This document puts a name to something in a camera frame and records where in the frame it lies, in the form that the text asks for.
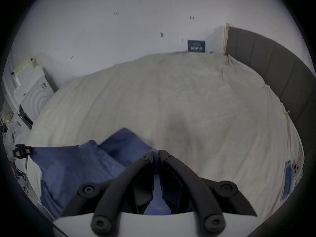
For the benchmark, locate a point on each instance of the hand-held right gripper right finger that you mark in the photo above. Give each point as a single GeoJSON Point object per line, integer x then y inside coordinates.
{"type": "Point", "coordinates": [197, 189]}

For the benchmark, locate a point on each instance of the dark blue sign board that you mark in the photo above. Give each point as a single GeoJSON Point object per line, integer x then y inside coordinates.
{"type": "Point", "coordinates": [196, 46]}

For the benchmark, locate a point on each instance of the black tripod head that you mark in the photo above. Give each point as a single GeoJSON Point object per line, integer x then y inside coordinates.
{"type": "Point", "coordinates": [22, 151]}

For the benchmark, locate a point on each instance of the blue card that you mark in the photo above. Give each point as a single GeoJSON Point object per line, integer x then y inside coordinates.
{"type": "Point", "coordinates": [287, 179]}

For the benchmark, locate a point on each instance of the dark blue shirt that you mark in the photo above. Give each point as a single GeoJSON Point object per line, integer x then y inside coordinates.
{"type": "Point", "coordinates": [74, 164]}

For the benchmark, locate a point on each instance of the white washing machine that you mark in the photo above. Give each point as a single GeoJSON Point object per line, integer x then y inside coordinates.
{"type": "Point", "coordinates": [33, 88]}

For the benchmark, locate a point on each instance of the grey padded headboard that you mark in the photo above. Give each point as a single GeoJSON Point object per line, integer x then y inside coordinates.
{"type": "Point", "coordinates": [274, 60]}

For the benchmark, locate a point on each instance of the white phone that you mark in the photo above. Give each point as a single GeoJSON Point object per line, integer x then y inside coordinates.
{"type": "Point", "coordinates": [297, 169]}

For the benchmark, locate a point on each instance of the bed with beige sheet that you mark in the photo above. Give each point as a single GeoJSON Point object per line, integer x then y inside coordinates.
{"type": "Point", "coordinates": [172, 102]}

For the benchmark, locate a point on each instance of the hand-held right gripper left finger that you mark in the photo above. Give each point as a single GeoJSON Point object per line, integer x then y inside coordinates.
{"type": "Point", "coordinates": [116, 191]}

